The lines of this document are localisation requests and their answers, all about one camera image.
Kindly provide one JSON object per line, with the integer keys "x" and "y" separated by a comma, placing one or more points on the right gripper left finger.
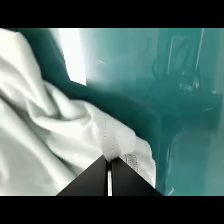
{"x": 90, "y": 181}

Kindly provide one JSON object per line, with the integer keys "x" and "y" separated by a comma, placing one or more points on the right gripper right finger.
{"x": 131, "y": 181}

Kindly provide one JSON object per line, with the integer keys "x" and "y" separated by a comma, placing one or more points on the white garment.
{"x": 43, "y": 133}

